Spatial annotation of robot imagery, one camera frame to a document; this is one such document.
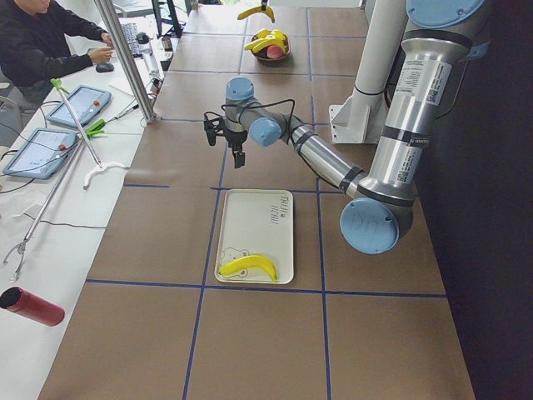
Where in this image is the yellow banana basket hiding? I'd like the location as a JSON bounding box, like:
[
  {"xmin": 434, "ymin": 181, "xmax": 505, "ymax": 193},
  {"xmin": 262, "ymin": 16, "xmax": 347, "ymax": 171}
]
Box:
[
  {"xmin": 253, "ymin": 28, "xmax": 286, "ymax": 40},
  {"xmin": 244, "ymin": 37, "xmax": 275, "ymax": 53}
]

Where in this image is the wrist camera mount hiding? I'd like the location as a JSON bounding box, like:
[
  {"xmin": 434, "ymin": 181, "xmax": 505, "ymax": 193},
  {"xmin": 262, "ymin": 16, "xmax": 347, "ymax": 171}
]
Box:
[{"xmin": 203, "ymin": 111, "xmax": 226, "ymax": 147}]

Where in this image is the white bear tray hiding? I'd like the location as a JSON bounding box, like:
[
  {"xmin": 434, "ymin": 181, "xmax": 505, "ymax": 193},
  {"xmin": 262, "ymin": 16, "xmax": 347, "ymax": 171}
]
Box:
[{"xmin": 214, "ymin": 189, "xmax": 294, "ymax": 285}]

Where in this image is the blue teach pendant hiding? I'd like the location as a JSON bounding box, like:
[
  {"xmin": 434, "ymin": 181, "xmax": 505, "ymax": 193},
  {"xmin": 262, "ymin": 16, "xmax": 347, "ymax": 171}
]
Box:
[
  {"xmin": 46, "ymin": 85, "xmax": 112, "ymax": 128},
  {"xmin": 2, "ymin": 127, "xmax": 77, "ymax": 180}
]

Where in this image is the clear water bottle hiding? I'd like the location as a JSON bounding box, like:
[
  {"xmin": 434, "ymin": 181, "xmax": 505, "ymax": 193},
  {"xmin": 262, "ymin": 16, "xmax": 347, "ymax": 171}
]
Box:
[{"xmin": 136, "ymin": 32, "xmax": 160, "ymax": 78}]

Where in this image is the blue teach pendant near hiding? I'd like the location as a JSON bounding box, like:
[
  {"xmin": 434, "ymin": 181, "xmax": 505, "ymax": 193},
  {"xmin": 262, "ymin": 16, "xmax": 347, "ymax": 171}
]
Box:
[{"xmin": 2, "ymin": 127, "xmax": 77, "ymax": 180}]

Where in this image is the pink apple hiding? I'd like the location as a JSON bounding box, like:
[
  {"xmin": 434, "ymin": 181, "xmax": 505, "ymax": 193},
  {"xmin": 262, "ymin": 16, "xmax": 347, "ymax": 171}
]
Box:
[{"xmin": 266, "ymin": 45, "xmax": 285, "ymax": 60}]

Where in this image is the seated person black jacket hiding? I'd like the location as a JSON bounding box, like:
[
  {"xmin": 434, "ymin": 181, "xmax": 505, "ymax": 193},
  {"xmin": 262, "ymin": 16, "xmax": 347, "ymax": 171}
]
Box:
[{"xmin": 1, "ymin": 1, "xmax": 113, "ymax": 105}]

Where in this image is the wicker fruit basket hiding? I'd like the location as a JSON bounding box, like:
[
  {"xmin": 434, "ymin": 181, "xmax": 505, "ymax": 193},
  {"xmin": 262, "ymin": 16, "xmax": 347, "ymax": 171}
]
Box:
[{"xmin": 252, "ymin": 38, "xmax": 291, "ymax": 63}]

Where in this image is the aluminium frame post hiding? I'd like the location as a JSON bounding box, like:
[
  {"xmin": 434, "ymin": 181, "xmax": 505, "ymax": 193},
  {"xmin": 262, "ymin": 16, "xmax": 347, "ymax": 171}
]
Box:
[{"xmin": 94, "ymin": 0, "xmax": 156, "ymax": 124}]

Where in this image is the yellow banana carried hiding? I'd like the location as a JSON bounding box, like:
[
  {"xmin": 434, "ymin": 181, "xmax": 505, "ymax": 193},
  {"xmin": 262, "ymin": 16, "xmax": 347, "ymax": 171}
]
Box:
[{"xmin": 219, "ymin": 254, "xmax": 278, "ymax": 282}]

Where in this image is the yellow banana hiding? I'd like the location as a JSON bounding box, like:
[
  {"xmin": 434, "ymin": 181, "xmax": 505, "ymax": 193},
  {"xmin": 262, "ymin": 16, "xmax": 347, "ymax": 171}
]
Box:
[{"xmin": 237, "ymin": 5, "xmax": 276, "ymax": 23}]

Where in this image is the red cylinder bottle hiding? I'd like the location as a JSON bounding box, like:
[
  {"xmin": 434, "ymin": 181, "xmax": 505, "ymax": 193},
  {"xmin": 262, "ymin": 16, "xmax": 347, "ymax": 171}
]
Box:
[{"xmin": 1, "ymin": 287, "xmax": 65, "ymax": 327}]

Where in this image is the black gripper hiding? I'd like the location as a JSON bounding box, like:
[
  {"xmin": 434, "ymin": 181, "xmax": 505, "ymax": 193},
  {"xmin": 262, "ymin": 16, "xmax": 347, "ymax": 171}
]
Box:
[{"xmin": 225, "ymin": 127, "xmax": 248, "ymax": 168}]

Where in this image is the green handled grabber tool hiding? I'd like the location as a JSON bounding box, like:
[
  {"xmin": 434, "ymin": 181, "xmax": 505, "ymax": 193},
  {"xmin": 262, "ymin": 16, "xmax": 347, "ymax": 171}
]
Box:
[{"xmin": 50, "ymin": 78, "xmax": 128, "ymax": 190}]

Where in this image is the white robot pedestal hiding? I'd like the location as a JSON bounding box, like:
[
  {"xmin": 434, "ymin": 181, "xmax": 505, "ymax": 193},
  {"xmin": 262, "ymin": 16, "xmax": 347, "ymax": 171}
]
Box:
[{"xmin": 329, "ymin": 0, "xmax": 407, "ymax": 144}]

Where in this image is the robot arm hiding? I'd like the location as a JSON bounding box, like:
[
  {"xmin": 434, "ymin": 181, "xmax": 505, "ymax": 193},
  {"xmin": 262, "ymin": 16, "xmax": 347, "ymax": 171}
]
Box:
[{"xmin": 207, "ymin": 1, "xmax": 492, "ymax": 254}]

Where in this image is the black computer mouse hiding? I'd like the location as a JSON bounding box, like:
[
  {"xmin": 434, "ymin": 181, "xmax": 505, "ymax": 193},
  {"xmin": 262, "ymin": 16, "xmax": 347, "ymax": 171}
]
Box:
[{"xmin": 96, "ymin": 62, "xmax": 114, "ymax": 73}]

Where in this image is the blue teach pendant far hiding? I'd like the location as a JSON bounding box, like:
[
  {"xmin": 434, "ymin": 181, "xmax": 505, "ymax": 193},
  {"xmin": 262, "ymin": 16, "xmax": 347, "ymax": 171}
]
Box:
[{"xmin": 46, "ymin": 85, "xmax": 112, "ymax": 128}]

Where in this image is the long metal grabber tool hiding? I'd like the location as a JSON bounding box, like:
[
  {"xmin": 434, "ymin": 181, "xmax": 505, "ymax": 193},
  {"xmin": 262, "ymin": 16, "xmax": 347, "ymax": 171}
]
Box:
[{"xmin": 2, "ymin": 141, "xmax": 82, "ymax": 283}]

